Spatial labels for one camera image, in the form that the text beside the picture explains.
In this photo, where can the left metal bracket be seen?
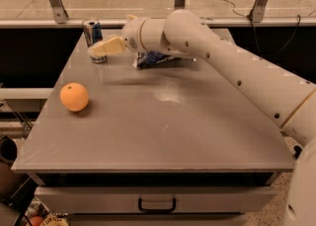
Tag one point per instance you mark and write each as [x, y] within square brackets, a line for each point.
[58, 11]

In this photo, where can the blue chip bag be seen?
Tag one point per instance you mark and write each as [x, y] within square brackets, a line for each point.
[152, 58]

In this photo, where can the orange fruit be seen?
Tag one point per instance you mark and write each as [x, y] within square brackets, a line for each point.
[74, 97]

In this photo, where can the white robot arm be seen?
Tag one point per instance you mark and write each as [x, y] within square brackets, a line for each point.
[287, 99]

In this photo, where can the black drawer handle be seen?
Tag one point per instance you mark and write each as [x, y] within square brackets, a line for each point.
[155, 207]

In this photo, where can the glass barrier rail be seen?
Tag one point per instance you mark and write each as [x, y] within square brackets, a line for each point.
[119, 23]

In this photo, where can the small orange ball below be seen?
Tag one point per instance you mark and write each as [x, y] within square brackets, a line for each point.
[36, 221]

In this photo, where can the black bin at left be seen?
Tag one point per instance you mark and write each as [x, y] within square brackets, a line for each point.
[8, 150]

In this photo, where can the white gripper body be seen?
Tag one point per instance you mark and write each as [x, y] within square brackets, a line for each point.
[130, 36]

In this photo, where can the Red Bull can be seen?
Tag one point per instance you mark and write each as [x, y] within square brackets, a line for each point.
[93, 33]

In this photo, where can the grey cabinet drawer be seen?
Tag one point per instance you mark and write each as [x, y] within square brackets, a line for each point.
[124, 200]

